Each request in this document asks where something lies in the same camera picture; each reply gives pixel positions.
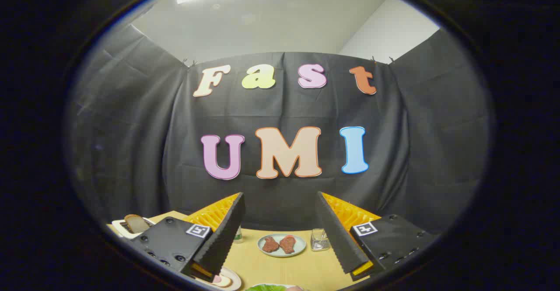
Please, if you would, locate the metal wire utensil holder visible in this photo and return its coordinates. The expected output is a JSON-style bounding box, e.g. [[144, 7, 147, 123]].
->
[[311, 228, 331, 252]]

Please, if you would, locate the round beige plate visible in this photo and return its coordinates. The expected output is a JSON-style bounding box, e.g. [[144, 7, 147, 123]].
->
[[192, 266, 242, 291]]

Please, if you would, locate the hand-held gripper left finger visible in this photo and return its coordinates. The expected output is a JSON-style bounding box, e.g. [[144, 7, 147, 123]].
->
[[124, 192, 246, 283]]

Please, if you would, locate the cream toaster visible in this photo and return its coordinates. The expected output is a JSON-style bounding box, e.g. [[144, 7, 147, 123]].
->
[[112, 218, 156, 239]]

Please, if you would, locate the white bread slice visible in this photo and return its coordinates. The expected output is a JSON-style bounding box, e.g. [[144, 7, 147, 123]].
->
[[198, 270, 233, 288]]

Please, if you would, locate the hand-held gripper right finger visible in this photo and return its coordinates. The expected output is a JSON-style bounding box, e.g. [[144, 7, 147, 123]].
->
[[316, 191, 439, 281]]

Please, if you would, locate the bread slice in toaster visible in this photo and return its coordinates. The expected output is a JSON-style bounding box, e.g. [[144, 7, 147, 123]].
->
[[124, 214, 151, 234]]

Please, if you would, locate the light blue oval plate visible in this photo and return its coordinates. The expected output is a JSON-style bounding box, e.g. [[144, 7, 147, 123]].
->
[[257, 233, 307, 257]]

